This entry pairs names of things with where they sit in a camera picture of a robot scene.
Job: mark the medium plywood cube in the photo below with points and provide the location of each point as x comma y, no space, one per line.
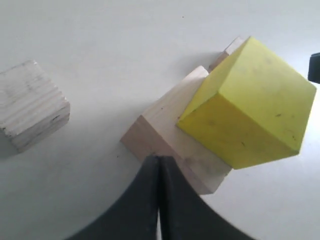
31,106

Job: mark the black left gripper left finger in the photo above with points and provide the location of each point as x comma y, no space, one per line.
134,215

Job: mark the yellow cube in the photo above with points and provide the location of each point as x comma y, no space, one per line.
253,108

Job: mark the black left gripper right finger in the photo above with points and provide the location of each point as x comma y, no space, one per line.
183,213

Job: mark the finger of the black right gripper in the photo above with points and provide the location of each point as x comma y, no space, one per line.
314,68

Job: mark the small light wooden cube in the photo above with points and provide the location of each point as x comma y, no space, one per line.
236,43

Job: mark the large pale wooden cube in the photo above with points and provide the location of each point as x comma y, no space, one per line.
155,132

